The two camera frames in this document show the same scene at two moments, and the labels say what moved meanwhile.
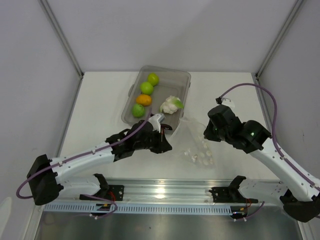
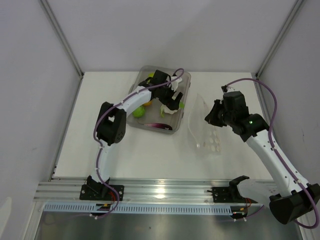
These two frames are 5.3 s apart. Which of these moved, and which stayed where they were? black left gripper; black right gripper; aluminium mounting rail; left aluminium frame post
Moved: black right gripper; black left gripper
Stayed: left aluminium frame post; aluminium mounting rail
